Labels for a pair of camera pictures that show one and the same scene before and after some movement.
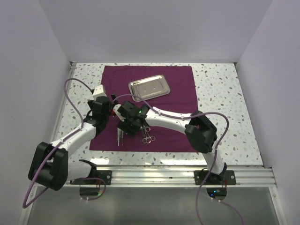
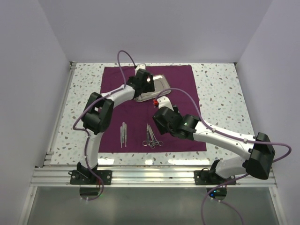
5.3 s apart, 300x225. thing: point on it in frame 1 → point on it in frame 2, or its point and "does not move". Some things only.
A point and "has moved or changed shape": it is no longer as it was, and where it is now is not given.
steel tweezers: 119,133 has moved or changed shape
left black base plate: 105,175 does not move
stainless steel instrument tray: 148,87 does not move
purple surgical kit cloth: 153,137 does not move
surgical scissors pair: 148,138 → 152,143
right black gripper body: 128,125 → 162,130
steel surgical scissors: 147,139 has moved or changed shape
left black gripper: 91,103 → 149,86
